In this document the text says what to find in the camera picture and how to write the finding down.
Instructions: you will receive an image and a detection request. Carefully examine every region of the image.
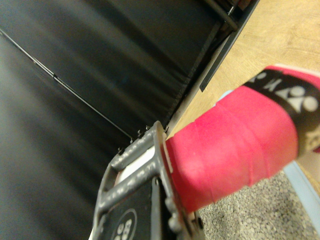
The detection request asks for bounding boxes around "white scoop with red handle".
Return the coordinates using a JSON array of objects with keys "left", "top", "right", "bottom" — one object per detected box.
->
[{"left": 164, "top": 65, "right": 320, "bottom": 213}]

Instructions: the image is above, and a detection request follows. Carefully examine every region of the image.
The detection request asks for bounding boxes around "black curtain stand pole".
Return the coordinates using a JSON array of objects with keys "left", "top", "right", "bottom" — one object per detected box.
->
[{"left": 0, "top": 27, "right": 135, "bottom": 140}]

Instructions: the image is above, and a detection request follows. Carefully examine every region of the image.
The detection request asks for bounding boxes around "black curtain stand foot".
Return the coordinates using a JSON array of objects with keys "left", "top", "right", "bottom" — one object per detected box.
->
[{"left": 199, "top": 0, "right": 262, "bottom": 93}]

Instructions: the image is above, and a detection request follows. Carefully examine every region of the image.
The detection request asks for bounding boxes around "blue litter tray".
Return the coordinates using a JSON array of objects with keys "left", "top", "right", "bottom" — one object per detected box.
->
[{"left": 197, "top": 90, "right": 320, "bottom": 240}]

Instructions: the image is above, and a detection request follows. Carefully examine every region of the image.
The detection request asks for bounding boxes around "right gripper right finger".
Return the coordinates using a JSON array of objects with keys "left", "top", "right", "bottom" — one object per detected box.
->
[{"left": 166, "top": 197, "right": 204, "bottom": 240}]

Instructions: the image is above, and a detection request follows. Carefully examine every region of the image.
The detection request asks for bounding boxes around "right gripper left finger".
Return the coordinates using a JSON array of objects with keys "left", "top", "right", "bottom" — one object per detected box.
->
[{"left": 92, "top": 120, "right": 183, "bottom": 240}]

